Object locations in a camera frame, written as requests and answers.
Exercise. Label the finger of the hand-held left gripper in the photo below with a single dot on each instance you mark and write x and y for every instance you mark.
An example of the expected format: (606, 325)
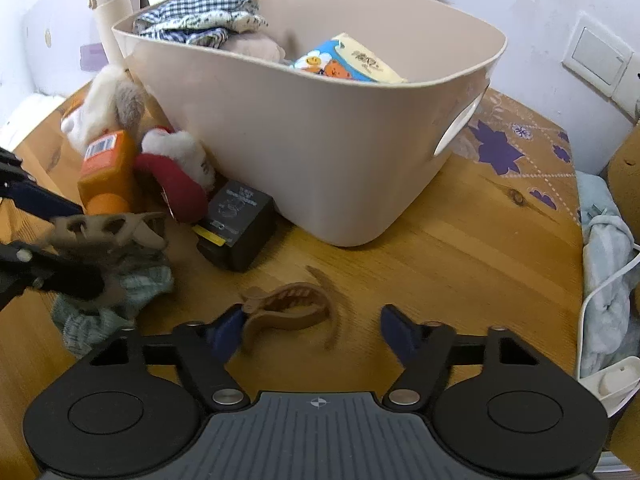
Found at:
(35, 197)
(30, 265)

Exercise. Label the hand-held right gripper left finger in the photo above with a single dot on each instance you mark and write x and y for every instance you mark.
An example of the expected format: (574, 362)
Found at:
(227, 330)

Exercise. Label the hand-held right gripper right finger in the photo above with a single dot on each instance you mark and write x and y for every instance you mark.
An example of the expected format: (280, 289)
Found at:
(397, 332)

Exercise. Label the tan hair claw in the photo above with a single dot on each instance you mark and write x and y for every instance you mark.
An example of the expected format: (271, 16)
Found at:
(280, 317)

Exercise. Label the taupe hair claw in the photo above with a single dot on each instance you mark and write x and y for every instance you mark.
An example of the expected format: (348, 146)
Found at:
(100, 230)

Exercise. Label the orange bottle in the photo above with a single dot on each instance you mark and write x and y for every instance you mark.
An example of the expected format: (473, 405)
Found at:
(107, 170)

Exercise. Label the blue green scrunchie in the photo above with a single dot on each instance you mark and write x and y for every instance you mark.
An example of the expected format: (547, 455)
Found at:
(145, 280)

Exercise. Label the small black box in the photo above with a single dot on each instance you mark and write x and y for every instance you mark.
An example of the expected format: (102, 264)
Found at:
(240, 225)

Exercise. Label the white fluffy hat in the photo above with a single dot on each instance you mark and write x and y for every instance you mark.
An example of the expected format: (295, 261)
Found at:
(100, 105)

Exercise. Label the red white plush sock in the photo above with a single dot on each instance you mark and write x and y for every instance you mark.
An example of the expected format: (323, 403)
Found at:
(175, 175)

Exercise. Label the beige plastic container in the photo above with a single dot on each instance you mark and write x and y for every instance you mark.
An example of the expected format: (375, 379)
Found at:
(325, 160)

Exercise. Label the blue checked cloth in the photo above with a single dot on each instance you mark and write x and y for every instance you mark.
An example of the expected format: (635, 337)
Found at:
(200, 15)

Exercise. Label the beige fluffy hat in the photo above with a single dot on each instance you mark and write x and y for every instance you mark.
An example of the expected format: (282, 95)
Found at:
(255, 47)

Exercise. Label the cartoon print tissue pack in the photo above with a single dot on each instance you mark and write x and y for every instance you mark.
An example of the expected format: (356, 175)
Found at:
(350, 62)

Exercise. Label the cream thermos bottle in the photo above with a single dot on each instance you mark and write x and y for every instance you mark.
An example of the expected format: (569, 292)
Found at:
(107, 15)

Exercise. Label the brown floral paper mat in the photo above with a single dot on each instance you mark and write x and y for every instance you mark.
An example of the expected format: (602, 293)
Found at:
(505, 150)

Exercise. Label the white charger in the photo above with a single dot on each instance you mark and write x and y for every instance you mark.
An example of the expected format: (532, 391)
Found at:
(612, 385)

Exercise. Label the light blue cloth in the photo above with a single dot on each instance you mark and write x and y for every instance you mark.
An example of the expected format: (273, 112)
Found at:
(607, 240)

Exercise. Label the white wall switch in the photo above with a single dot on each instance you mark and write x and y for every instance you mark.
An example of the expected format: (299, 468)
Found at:
(600, 60)

